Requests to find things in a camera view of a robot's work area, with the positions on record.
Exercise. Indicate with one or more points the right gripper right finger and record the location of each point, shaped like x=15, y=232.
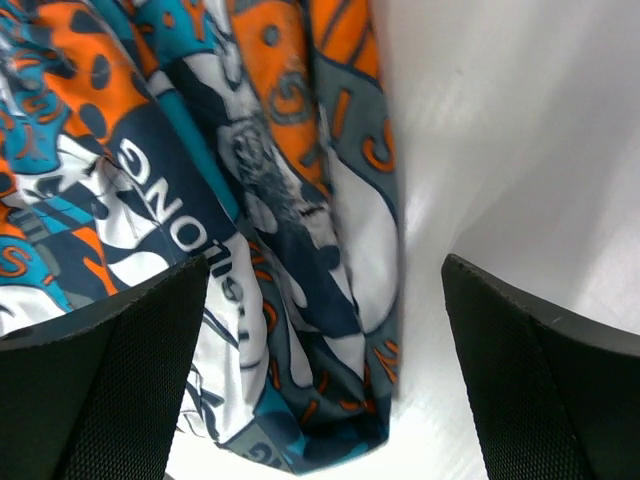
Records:
x=554, y=395

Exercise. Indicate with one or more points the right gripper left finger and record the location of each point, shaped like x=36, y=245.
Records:
x=96, y=393

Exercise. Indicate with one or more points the blue patterned shorts pile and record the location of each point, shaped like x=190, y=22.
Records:
x=136, y=134

